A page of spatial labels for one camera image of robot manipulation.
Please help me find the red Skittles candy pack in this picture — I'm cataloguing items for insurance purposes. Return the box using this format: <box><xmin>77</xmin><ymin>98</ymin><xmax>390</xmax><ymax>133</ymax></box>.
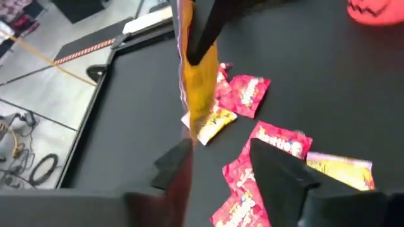
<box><xmin>215</xmin><ymin>62</ymin><xmax>238</xmax><ymax>110</ymax></box>
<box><xmin>229</xmin><ymin>74</ymin><xmax>272</xmax><ymax>120</ymax></box>
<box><xmin>249</xmin><ymin>120</ymin><xmax>314</xmax><ymax>161</ymax></box>
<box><xmin>210</xmin><ymin>187</ymin><xmax>273</xmax><ymax>227</ymax></box>
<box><xmin>222</xmin><ymin>154</ymin><xmax>257</xmax><ymax>193</ymax></box>

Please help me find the black mat striped edge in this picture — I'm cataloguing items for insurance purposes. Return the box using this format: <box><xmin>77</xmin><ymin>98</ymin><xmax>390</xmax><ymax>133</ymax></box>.
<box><xmin>52</xmin><ymin>17</ymin><xmax>140</xmax><ymax>67</ymax></box>

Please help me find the yellow orange cable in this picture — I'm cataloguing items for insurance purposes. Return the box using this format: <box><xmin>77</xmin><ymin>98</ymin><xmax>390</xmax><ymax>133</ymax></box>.
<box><xmin>0</xmin><ymin>28</ymin><xmax>97</xmax><ymax>88</ymax></box>

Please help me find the thin tangled black cable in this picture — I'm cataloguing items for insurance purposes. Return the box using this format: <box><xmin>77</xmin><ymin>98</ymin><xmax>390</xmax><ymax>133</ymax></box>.
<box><xmin>0</xmin><ymin>112</ymin><xmax>39</xmax><ymax>190</ymax></box>

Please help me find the orange plastic bucket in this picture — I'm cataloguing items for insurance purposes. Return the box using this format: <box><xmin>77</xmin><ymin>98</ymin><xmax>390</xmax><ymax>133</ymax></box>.
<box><xmin>347</xmin><ymin>0</ymin><xmax>404</xmax><ymax>26</ymax></box>

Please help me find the coiled black cable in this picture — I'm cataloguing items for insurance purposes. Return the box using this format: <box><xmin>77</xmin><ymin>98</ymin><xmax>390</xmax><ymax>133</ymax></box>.
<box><xmin>28</xmin><ymin>153</ymin><xmax>60</xmax><ymax>187</ymax></box>

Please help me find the yellow Sour Patch candy pack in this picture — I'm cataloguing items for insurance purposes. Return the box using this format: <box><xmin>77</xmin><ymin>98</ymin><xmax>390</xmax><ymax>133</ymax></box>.
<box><xmin>305</xmin><ymin>151</ymin><xmax>376</xmax><ymax>192</ymax></box>
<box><xmin>181</xmin><ymin>100</ymin><xmax>238</xmax><ymax>146</ymax></box>
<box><xmin>175</xmin><ymin>0</ymin><xmax>220</xmax><ymax>143</ymax></box>

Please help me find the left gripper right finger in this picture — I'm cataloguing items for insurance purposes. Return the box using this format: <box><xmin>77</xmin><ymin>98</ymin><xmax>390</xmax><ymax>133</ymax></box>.
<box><xmin>251</xmin><ymin>138</ymin><xmax>389</xmax><ymax>227</ymax></box>

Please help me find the brown dotted cloth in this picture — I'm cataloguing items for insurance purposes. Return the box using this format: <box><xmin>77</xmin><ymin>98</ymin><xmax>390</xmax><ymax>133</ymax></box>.
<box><xmin>0</xmin><ymin>0</ymin><xmax>34</xmax><ymax>23</ymax></box>

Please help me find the black partition panel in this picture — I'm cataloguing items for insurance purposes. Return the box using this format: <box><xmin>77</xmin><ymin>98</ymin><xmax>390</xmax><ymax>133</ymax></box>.
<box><xmin>50</xmin><ymin>0</ymin><xmax>107</xmax><ymax>25</ymax></box>

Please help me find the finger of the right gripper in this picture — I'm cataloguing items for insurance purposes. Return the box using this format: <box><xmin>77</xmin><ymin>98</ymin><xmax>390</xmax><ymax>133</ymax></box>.
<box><xmin>186</xmin><ymin>0</ymin><xmax>253</xmax><ymax>66</ymax></box>

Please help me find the red equipment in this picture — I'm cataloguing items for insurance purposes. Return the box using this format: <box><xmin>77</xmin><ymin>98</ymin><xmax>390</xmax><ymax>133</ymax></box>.
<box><xmin>9</xmin><ymin>15</ymin><xmax>40</xmax><ymax>35</ymax></box>

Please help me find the light wooden board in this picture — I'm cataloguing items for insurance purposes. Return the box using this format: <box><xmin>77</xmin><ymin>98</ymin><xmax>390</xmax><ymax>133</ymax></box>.
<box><xmin>121</xmin><ymin>6</ymin><xmax>174</xmax><ymax>35</ymax></box>

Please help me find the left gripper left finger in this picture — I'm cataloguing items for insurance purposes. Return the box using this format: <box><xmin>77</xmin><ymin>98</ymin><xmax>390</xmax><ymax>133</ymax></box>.
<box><xmin>124</xmin><ymin>137</ymin><xmax>194</xmax><ymax>227</ymax></box>

